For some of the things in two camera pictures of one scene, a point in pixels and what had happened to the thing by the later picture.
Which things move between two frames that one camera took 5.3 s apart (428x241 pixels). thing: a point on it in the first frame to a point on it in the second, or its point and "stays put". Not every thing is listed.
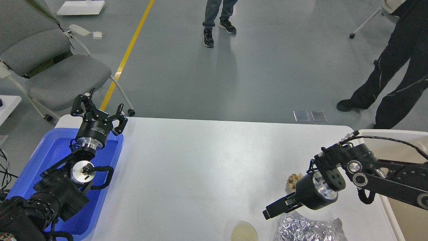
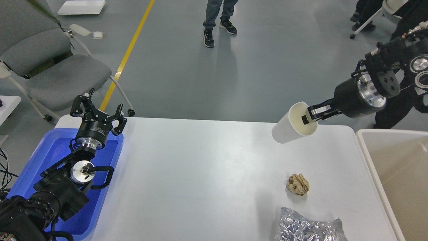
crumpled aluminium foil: x=292 y=226 stays put
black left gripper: x=94 y=131 stays put
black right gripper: x=312 y=190 to x=354 y=98
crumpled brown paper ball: x=291 y=181 stays put
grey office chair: x=48 y=61 stays put
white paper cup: x=243 y=231 to x=291 y=127
